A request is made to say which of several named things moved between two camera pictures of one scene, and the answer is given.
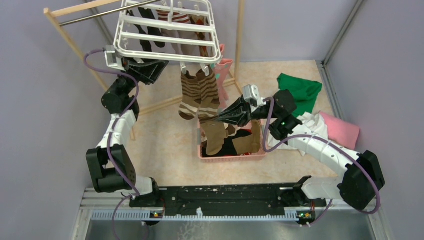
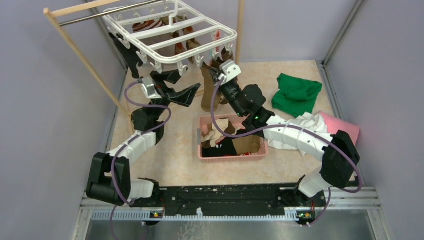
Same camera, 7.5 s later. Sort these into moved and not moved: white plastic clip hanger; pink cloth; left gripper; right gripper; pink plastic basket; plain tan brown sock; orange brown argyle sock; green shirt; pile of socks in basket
Moved: white plastic clip hanger; plain tan brown sock; left gripper; right gripper; orange brown argyle sock
Not moved: pink plastic basket; pink cloth; green shirt; pile of socks in basket
